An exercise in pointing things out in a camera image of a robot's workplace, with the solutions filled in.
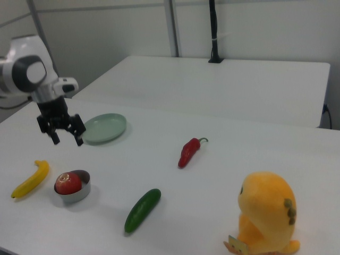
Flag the grey wall partition post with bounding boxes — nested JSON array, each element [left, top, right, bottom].
[[163, 0, 183, 58]]

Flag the red apple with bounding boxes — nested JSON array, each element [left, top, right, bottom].
[[55, 172, 82, 196]]

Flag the yellow plush toy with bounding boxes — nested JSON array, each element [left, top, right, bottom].
[[236, 171, 302, 253]]

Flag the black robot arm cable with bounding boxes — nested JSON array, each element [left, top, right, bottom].
[[0, 95, 33, 109]]

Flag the black table edge cable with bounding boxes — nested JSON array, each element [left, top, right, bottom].
[[322, 103, 333, 130]]

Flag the black pole with clamp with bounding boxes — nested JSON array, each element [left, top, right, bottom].
[[207, 0, 224, 64]]

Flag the yellow banana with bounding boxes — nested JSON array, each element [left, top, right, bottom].
[[10, 159, 50, 200]]

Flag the red chili pepper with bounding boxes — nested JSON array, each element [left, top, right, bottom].
[[177, 137, 209, 169]]

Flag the yellow plush toy tag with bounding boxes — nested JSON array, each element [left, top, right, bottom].
[[223, 234, 249, 255]]

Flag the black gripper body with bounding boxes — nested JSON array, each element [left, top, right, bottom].
[[36, 96, 71, 131]]

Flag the green cucumber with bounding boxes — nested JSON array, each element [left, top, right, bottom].
[[124, 188, 162, 235]]

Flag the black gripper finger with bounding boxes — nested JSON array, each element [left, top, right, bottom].
[[64, 114, 87, 147], [36, 115, 61, 146]]

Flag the slanted grey frame post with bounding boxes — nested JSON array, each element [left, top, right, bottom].
[[25, 0, 60, 78]]

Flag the grey metal bowl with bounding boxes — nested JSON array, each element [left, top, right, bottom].
[[54, 169, 92, 205]]

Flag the pale green plate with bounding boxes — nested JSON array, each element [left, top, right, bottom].
[[80, 113, 128, 146]]

